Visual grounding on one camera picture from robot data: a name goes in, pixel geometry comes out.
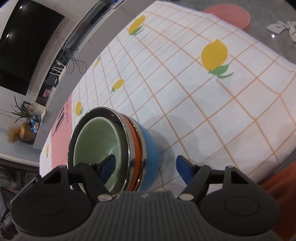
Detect green ceramic bowl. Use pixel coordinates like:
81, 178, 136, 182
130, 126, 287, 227
73, 117, 122, 190

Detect orange steel bowl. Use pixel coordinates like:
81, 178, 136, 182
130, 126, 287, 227
67, 107, 137, 196

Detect blue steel bowl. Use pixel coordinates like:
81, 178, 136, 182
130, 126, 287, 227
128, 117, 159, 192

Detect brown vase dried flowers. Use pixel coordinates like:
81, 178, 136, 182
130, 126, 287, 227
6, 123, 36, 144

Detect lemon pattern tablecloth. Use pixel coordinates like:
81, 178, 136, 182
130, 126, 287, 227
40, 1, 295, 186

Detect green spiky potted plant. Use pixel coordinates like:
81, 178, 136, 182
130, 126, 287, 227
1, 96, 33, 123

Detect white wifi router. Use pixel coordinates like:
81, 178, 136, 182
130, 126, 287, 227
49, 60, 66, 77

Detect black television screen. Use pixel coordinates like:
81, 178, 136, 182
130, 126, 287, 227
0, 1, 64, 95

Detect pink round basin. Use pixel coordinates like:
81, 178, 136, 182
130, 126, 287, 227
203, 4, 251, 33

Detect grey crumpled cloth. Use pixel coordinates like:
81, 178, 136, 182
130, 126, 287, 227
266, 21, 296, 43

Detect black cable on ledge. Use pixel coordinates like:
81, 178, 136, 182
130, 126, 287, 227
66, 49, 88, 75

